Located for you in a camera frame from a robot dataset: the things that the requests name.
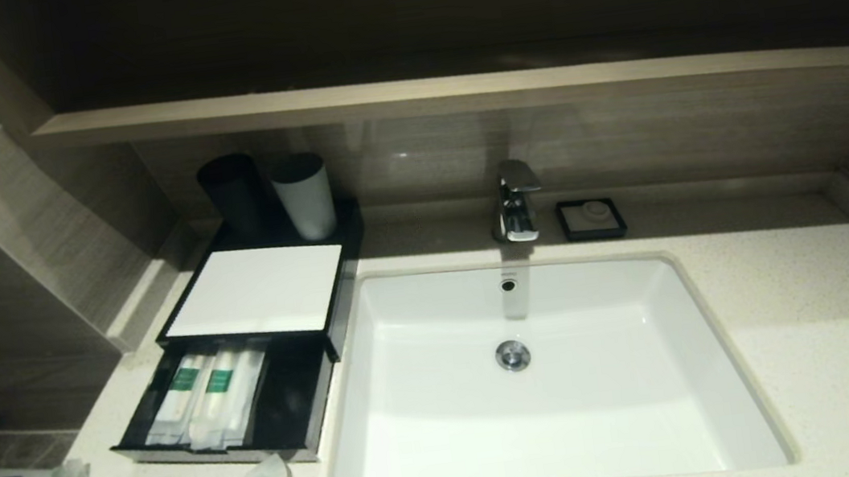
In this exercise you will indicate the black square soap dish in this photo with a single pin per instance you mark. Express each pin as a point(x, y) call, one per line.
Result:
point(566, 234)

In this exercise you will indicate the chrome faucet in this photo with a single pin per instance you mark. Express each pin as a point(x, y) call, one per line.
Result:
point(516, 215)

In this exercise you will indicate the white tumbler cup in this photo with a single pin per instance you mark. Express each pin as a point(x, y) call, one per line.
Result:
point(307, 204)

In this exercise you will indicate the round white soap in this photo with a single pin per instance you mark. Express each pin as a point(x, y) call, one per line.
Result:
point(595, 211)

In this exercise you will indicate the white square pad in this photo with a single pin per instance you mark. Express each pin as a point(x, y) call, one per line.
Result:
point(261, 291)

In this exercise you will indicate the white long plain packet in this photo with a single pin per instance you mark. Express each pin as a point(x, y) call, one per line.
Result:
point(249, 390)

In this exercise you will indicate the chrome sink drain stopper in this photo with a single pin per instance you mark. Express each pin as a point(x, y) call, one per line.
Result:
point(513, 356)

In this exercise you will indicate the black storage box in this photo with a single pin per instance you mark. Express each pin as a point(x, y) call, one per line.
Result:
point(262, 238)

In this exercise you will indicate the wooden wall ledge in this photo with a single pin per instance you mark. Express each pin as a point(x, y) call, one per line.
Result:
point(455, 93)

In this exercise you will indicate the black tumbler cup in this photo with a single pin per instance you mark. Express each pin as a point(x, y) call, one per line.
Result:
point(233, 197)

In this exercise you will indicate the white rectangular sink basin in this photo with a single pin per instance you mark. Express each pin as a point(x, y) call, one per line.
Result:
point(572, 382)

